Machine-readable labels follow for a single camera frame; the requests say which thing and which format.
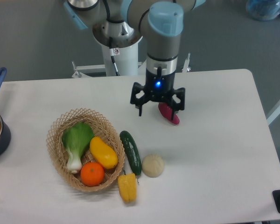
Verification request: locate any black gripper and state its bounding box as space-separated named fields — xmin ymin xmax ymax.
xmin=130 ymin=70 xmax=185 ymax=120

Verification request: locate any yellow mango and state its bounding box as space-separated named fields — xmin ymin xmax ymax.
xmin=90 ymin=137 xmax=118 ymax=169

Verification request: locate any purple sweet potato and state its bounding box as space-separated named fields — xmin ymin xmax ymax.
xmin=158 ymin=103 xmax=180 ymax=125

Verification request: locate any orange fruit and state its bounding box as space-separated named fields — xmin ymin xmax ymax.
xmin=80 ymin=162 xmax=105 ymax=187

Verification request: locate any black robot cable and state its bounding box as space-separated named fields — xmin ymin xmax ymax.
xmin=108 ymin=37 xmax=120 ymax=77

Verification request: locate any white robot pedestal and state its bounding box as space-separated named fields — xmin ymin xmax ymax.
xmin=100 ymin=39 xmax=141 ymax=77

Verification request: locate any blue plastic bag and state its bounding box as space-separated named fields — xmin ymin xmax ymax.
xmin=246 ymin=0 xmax=280 ymax=21

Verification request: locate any beige steamed bun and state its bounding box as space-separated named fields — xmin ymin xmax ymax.
xmin=142 ymin=154 xmax=165 ymax=178

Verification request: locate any green cucumber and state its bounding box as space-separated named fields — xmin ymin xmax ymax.
xmin=119 ymin=131 xmax=142 ymax=176

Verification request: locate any green bok choy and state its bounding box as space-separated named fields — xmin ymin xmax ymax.
xmin=62 ymin=122 xmax=94 ymax=174

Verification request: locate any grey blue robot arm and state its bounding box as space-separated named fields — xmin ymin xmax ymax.
xmin=64 ymin=0 xmax=205 ymax=122

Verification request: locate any yellow bell pepper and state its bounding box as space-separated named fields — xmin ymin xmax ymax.
xmin=118 ymin=173 xmax=137 ymax=203

